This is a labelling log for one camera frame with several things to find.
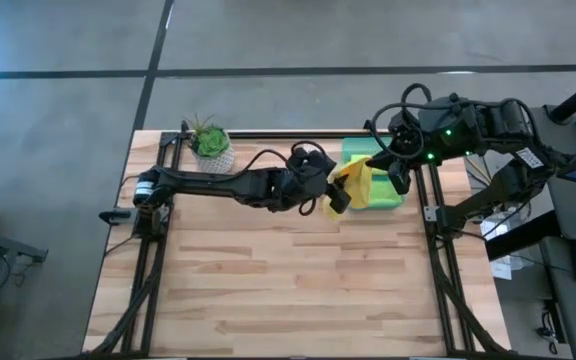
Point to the black aluminium rig frame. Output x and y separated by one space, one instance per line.
440 280

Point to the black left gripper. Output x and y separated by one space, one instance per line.
303 180

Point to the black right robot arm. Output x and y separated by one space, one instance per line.
498 155

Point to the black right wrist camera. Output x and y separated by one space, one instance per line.
440 125

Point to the black table clamp mount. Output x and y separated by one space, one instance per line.
115 216

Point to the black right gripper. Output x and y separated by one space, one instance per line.
403 137

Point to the succulent in patterned white pot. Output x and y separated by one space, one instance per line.
213 147

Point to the white plastic bag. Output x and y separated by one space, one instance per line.
500 227

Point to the yellow microfiber towel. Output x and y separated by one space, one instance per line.
358 185

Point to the lime green microfiber towel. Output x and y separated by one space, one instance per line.
387 192

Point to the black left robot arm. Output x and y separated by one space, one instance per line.
208 185

